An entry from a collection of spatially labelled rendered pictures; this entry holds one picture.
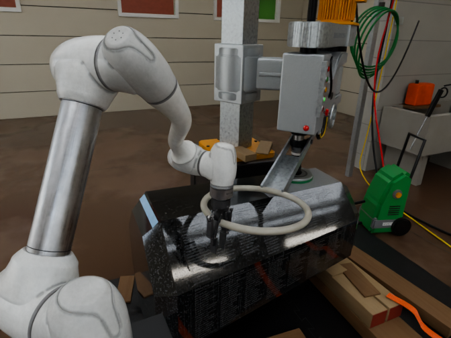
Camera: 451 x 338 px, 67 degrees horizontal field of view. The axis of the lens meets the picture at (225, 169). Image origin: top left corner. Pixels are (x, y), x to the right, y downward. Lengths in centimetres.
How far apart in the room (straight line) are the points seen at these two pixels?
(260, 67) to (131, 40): 179
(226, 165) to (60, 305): 70
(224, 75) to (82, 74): 170
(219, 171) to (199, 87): 700
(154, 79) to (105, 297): 49
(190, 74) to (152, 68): 724
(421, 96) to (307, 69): 306
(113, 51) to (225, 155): 58
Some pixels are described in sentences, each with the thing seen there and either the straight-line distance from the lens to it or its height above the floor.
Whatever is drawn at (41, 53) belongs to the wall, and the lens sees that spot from 753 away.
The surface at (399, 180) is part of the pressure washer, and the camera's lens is 318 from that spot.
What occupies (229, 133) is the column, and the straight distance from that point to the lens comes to 264.
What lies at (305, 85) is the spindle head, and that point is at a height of 139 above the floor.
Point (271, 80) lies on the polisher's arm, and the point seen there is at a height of 132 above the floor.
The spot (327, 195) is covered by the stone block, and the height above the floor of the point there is 78.
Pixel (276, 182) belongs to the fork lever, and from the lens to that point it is 180.
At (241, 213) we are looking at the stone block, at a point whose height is 79.
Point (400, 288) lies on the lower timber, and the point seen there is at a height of 9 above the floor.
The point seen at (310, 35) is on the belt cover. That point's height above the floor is 163.
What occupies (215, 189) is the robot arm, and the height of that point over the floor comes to 109.
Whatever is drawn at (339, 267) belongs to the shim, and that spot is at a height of 22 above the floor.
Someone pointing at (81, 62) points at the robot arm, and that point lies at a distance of 90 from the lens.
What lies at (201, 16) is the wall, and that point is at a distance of 811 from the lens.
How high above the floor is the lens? 163
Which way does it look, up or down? 22 degrees down
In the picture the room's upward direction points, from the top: 1 degrees clockwise
